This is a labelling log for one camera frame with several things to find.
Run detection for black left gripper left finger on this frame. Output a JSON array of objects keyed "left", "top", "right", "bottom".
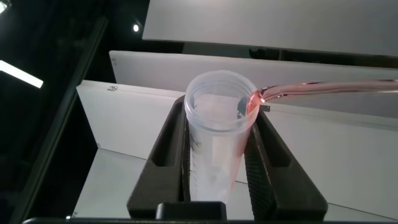
[{"left": 126, "top": 95, "right": 191, "bottom": 220}]

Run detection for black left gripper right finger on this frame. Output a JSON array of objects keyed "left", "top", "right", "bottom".
[{"left": 244, "top": 110, "right": 329, "bottom": 222}]

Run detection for test tube with red pigment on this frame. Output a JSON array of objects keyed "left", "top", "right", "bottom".
[{"left": 183, "top": 70, "right": 261, "bottom": 205}]

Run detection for long ceiling light strip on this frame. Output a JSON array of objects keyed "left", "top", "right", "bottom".
[{"left": 0, "top": 60, "right": 44, "bottom": 89}]

